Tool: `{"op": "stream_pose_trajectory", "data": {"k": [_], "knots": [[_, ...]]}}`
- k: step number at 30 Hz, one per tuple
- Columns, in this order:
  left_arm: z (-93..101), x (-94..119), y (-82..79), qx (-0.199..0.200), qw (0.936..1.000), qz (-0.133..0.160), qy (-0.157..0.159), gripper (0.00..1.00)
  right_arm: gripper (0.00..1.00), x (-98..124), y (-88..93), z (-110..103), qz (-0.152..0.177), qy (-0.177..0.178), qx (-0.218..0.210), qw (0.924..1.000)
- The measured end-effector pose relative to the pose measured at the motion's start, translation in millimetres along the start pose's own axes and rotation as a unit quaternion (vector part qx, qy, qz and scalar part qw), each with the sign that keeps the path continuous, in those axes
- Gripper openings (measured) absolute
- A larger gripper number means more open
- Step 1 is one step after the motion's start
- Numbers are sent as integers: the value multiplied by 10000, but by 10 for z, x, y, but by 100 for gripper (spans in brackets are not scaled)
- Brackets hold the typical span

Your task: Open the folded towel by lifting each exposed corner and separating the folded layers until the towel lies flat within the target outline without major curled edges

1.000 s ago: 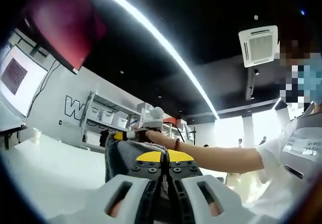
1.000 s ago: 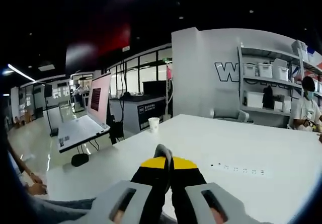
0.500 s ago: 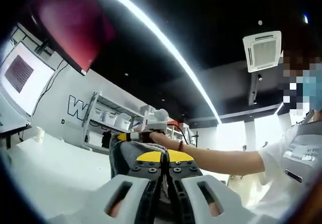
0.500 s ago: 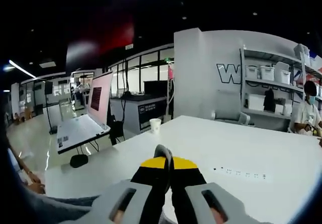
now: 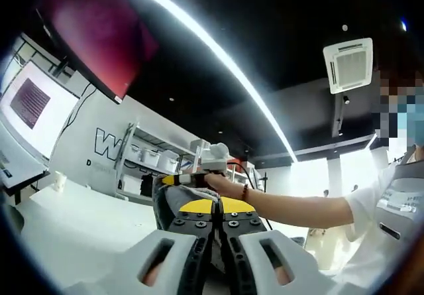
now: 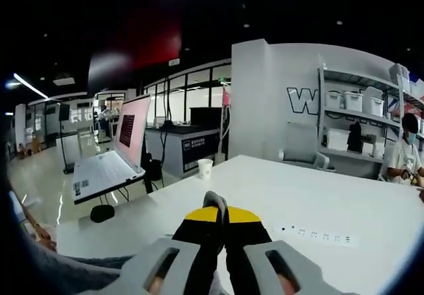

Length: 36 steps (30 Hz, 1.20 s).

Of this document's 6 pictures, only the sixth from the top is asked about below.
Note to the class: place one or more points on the grey metal shelf rack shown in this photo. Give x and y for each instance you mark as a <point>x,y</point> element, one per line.
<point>351,76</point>

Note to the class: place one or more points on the green exit sign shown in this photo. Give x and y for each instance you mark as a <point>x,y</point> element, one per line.
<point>224,80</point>

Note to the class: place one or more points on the grey towel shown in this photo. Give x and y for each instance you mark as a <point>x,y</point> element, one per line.
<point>212,200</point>

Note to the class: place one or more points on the black backpack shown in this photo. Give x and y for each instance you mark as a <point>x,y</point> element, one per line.
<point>154,169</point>

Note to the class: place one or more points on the white power strip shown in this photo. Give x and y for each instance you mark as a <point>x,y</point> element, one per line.
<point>318,233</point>

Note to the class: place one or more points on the row of white storage bins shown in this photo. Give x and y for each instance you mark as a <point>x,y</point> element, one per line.
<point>352,101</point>

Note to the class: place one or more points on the white paper cup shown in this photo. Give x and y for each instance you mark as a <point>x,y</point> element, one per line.
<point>205,169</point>

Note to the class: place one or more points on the short ceiling light strip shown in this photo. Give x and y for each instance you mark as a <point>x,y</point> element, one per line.
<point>31,86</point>

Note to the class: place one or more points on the black monitor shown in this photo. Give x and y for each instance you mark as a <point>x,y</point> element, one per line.
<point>205,119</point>

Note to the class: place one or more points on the grey office chair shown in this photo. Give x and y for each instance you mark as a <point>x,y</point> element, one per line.
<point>299,142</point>

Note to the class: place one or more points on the ceiling air conditioner unit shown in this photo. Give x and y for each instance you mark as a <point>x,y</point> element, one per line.
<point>63,81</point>

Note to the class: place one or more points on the black speaker stand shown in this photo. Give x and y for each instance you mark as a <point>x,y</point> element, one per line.
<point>64,111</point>

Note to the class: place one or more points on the black bag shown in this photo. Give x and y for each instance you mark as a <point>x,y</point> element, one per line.
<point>355,137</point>

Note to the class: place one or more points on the black counter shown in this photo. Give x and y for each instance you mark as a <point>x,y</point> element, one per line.
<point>169,149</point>

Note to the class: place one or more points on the black laptop stand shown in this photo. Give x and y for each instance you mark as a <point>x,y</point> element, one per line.
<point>102,213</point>

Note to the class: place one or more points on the white laptop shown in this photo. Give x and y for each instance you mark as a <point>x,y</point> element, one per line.
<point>102,172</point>

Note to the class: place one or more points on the pink flag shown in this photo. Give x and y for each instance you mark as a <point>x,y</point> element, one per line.
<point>227,97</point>

